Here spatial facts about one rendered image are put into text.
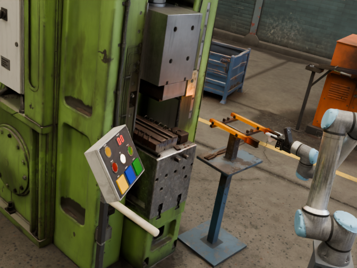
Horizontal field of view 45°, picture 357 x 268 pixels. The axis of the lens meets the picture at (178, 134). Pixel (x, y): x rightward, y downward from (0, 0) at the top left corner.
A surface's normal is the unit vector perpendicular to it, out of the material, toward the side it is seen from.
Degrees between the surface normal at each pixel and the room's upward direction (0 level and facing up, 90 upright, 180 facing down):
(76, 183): 90
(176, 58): 90
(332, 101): 90
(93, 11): 89
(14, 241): 0
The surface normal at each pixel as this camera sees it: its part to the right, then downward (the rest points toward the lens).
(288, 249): 0.14, -0.90
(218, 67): -0.45, 0.30
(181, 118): 0.74, 0.38
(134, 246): -0.65, 0.22
